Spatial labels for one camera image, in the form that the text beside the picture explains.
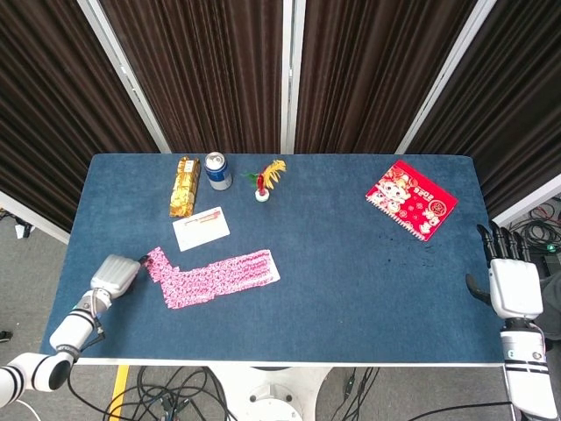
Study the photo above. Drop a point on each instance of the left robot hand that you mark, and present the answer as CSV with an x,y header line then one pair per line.
x,y
114,276

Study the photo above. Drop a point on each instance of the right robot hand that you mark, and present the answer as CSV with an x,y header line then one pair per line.
x,y
515,289

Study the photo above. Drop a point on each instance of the pink patterned cloth strip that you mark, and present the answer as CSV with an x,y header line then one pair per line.
x,y
228,276

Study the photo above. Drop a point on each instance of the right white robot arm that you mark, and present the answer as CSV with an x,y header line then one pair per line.
x,y
526,368

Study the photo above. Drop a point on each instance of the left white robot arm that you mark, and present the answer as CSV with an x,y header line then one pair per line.
x,y
72,329

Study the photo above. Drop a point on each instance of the white envelope with red print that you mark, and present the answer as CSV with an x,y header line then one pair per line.
x,y
201,230

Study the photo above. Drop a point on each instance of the yellow floor tape strip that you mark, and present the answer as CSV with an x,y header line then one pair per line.
x,y
119,386

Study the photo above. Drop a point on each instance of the gold foil snack package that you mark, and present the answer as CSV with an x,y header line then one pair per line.
x,y
184,188

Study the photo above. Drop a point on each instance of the red spiral desk calendar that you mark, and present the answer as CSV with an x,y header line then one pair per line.
x,y
412,199

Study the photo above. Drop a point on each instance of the blue silver soda can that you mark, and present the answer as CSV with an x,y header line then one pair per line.
x,y
218,173

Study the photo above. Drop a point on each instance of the feather shuttlecock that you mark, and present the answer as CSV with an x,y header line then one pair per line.
x,y
263,186

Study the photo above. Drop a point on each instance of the dark brown pleated curtain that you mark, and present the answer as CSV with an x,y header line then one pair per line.
x,y
517,109
197,66
44,109
372,66

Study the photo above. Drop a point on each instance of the blue table cloth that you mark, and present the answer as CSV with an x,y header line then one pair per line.
x,y
328,285

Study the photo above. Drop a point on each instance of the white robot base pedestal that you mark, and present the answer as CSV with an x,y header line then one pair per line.
x,y
271,394

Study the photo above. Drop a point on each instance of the white partition frame post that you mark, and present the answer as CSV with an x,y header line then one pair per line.
x,y
446,74
124,74
289,66

